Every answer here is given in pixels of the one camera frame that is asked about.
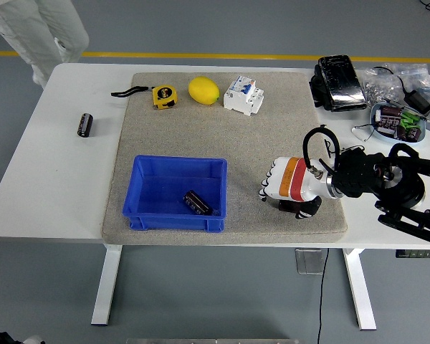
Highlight clear plastic bag of screws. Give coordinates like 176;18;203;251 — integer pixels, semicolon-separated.
358;63;430;108

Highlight blue plastic box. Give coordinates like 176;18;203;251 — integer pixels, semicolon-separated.
122;154;229;233

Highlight light blue tray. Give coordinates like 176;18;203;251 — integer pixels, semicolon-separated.
369;102;427;145

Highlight grey-brown mat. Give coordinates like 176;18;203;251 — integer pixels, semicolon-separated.
100;72;348;247

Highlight yellow tape measure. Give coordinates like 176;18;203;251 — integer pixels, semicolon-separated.
110;85;178;110

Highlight person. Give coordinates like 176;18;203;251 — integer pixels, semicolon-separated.
0;0;90;89

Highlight dark capacitor with gold end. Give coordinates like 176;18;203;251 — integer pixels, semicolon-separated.
379;105;403;121

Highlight green small parts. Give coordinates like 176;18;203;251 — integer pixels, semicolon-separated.
400;111;421;129

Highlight black glossy device case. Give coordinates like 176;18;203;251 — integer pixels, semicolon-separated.
309;54;368;112

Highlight dark capacitor pair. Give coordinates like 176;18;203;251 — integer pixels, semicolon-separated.
396;125;423;143

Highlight yellow lemon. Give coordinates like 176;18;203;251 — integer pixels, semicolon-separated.
188;76;220;106

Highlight black table control panel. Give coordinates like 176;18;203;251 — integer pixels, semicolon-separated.
396;249;430;259

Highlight black hanging cable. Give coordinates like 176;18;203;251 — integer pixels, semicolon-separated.
317;248;330;344

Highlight dark capacitor block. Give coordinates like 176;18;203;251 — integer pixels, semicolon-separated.
375;117;401;138

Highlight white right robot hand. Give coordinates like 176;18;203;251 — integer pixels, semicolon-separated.
257;156;333;220

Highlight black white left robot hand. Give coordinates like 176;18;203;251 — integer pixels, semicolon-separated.
0;312;46;344

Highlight white circuit breaker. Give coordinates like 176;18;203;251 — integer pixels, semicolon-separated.
222;75;264;117

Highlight white table leg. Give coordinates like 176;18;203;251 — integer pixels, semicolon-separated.
342;247;377;331
90;245;123;327

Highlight silver box under table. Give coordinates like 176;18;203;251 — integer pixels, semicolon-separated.
295;248;325;276

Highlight white and black thin wire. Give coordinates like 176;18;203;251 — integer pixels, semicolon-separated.
351;123;377;143

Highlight black power adapter with cord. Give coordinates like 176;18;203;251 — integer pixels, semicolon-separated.
372;66;430;115

